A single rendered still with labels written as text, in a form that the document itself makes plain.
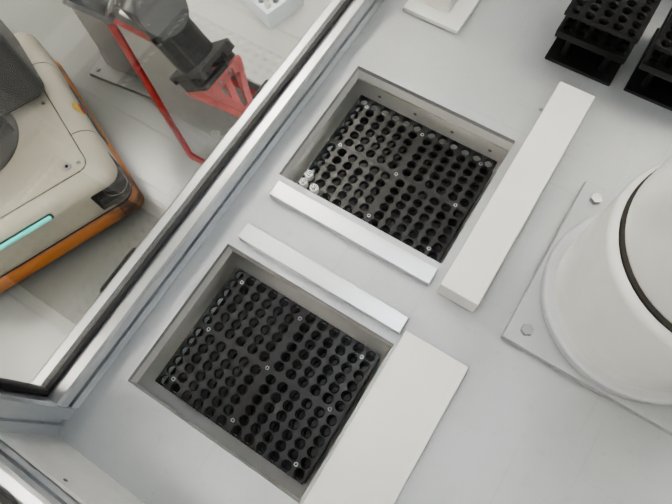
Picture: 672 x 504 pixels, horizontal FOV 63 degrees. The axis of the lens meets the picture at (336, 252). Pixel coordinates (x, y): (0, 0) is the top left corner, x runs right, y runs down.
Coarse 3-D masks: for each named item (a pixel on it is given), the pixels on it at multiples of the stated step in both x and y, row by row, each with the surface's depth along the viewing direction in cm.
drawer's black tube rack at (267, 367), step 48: (240, 288) 72; (240, 336) 69; (288, 336) 69; (336, 336) 72; (192, 384) 70; (240, 384) 67; (288, 384) 67; (336, 384) 69; (240, 432) 68; (288, 432) 68
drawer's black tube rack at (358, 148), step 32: (352, 128) 79; (384, 128) 79; (352, 160) 80; (384, 160) 81; (416, 160) 80; (448, 160) 76; (480, 160) 76; (320, 192) 76; (352, 192) 75; (384, 192) 75; (416, 192) 75; (448, 192) 75; (480, 192) 77; (384, 224) 73; (416, 224) 76; (448, 224) 73
